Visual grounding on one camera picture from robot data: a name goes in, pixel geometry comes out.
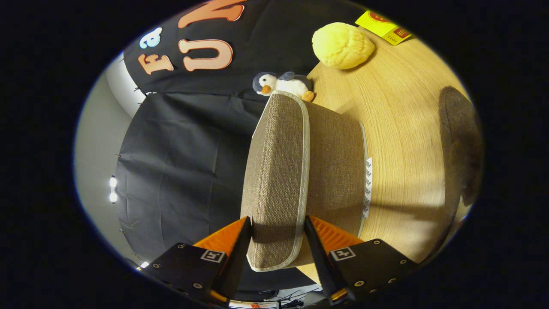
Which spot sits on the yellow bun-shaped squishy toy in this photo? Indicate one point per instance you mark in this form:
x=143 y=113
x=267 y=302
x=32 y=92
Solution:
x=343 y=45

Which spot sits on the brown fabric storage box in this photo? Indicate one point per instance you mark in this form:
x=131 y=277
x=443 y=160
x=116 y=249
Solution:
x=279 y=180

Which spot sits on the black backdrop cloth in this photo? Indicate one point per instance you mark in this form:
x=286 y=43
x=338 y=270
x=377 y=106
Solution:
x=184 y=163

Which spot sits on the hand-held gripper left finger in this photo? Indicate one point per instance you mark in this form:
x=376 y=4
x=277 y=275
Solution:
x=236 y=262

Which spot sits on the penguin plush toy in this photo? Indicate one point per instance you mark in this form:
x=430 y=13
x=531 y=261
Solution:
x=283 y=85

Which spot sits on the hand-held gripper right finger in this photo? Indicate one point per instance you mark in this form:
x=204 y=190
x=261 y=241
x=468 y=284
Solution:
x=319 y=262

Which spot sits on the brown fuzzy shoe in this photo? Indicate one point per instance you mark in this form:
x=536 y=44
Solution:
x=461 y=141

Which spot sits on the yellow book with red circle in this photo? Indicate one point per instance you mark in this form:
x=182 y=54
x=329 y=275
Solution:
x=377 y=25

